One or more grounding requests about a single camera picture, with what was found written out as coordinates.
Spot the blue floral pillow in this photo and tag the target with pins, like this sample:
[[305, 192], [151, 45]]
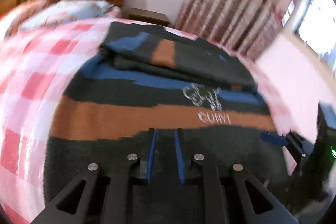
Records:
[[66, 11]]

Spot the black sweater orange blue stripes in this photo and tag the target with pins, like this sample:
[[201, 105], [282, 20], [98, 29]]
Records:
[[143, 77]]

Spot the pink checkered bed sheet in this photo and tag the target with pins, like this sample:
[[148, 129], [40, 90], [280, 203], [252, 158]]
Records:
[[36, 68]]

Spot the pink floral pillow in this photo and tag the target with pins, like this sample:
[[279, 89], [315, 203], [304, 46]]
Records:
[[11, 21]]

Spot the brown wooden nightstand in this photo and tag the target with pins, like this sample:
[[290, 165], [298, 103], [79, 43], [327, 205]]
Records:
[[147, 17]]

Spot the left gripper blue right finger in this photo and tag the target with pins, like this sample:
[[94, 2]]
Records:
[[179, 141]]

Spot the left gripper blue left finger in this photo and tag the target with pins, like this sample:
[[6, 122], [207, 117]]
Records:
[[152, 134]]

